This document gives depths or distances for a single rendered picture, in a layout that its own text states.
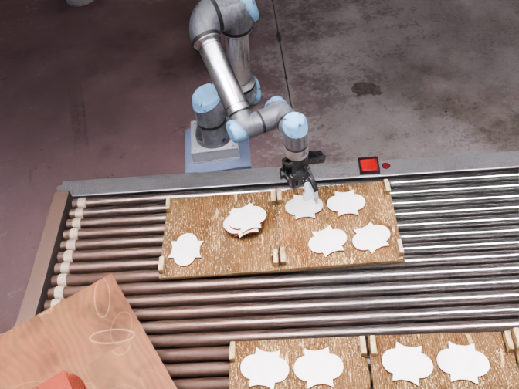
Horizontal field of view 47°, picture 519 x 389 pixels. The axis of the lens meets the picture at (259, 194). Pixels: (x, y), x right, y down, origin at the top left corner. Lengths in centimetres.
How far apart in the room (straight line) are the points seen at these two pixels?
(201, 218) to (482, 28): 303
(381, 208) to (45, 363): 121
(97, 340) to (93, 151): 225
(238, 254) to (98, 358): 57
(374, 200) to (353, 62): 223
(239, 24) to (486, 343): 126
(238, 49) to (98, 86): 244
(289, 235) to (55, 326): 81
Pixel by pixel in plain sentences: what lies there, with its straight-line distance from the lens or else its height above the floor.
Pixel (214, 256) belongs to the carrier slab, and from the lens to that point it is 205.
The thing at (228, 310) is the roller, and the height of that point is 92.
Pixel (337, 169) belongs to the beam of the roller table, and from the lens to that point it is 229.
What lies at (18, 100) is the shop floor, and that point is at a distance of 461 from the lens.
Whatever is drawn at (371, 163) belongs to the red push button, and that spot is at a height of 93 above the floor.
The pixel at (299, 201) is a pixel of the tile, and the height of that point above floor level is 95.
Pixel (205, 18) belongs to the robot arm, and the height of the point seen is 155.
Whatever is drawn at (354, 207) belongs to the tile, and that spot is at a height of 95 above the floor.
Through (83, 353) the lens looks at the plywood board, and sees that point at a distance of 187.
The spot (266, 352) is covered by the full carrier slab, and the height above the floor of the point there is 95.
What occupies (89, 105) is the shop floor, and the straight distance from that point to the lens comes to 432.
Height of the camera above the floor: 260
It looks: 49 degrees down
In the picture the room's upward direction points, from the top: 9 degrees counter-clockwise
